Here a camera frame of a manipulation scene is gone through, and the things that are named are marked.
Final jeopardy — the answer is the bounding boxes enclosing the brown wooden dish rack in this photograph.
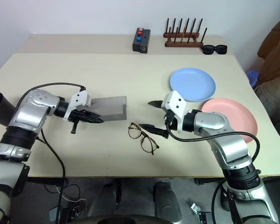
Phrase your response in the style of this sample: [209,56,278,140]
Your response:
[163,18,209,48]

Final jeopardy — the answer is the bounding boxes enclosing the black sunglasses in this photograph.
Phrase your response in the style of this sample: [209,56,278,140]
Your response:
[201,44,228,56]

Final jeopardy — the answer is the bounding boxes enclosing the tortoiseshell eyeglasses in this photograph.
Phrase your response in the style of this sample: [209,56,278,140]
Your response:
[127,122,160,155]

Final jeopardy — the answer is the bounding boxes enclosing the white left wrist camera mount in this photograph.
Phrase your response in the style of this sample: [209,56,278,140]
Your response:
[64,90,92,121]

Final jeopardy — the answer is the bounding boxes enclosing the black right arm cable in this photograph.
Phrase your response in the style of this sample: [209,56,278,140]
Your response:
[165,115,261,224]

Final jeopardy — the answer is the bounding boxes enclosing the metal caster bracket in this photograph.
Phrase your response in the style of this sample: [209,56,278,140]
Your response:
[190,203,212,221]

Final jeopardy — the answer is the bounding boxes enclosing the pink plate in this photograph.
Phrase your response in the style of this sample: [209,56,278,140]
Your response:
[201,98,258,144]

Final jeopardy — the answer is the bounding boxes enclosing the brown armchair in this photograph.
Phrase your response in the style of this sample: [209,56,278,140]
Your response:
[253,18,280,164]

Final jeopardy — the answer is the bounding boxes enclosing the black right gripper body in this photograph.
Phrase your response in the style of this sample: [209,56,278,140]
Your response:
[163,111,178,132]

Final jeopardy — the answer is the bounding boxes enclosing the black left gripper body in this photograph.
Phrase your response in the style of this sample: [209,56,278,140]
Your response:
[67,109,90,134]

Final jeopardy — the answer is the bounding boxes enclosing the dark rounded shape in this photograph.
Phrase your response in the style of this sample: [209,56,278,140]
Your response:
[152,180,183,223]
[86,179,122,221]

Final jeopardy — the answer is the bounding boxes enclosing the black button box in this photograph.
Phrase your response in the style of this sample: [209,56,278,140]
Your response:
[132,28,151,55]

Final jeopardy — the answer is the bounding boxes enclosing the black floor device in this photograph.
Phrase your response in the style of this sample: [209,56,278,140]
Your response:
[60,198,88,221]

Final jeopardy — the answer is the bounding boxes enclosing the blue plate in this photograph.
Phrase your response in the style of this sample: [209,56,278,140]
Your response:
[169,67,217,103]

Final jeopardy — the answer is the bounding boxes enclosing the black plastic cup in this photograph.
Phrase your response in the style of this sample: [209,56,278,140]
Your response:
[0,91,16,128]

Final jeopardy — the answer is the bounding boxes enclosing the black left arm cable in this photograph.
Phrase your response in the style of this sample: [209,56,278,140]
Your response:
[14,82,86,224]

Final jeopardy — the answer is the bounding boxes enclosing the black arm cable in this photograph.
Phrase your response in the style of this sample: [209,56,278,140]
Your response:
[14,82,86,224]
[165,115,261,224]

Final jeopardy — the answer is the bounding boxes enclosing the blue plastic object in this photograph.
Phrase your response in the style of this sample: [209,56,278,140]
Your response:
[245,70,260,87]

